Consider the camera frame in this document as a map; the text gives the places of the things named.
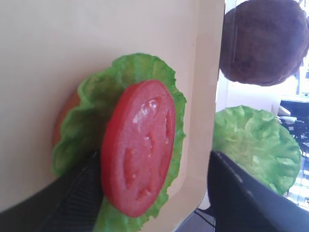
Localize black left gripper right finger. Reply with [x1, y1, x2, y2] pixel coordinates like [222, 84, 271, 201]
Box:
[208, 151, 309, 232]

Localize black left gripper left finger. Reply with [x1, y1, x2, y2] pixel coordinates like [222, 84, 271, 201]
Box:
[0, 151, 103, 232]

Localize red tomato slice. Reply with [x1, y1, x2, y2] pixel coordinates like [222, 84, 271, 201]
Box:
[100, 80, 176, 217]

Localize green lettuce leaf in rack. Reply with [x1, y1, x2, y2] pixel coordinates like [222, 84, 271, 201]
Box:
[212, 105, 302, 195]

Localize green lettuce leaf on bun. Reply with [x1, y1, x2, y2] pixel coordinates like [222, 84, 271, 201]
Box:
[51, 53, 186, 232]

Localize brown meat patty inner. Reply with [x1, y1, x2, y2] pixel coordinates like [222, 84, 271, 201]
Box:
[219, 0, 309, 87]

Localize bottom bun slice on tray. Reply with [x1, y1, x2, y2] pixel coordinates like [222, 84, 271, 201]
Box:
[52, 91, 80, 147]

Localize cream rectangular tray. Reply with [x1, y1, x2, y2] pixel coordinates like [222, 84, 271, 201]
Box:
[0, 0, 225, 232]

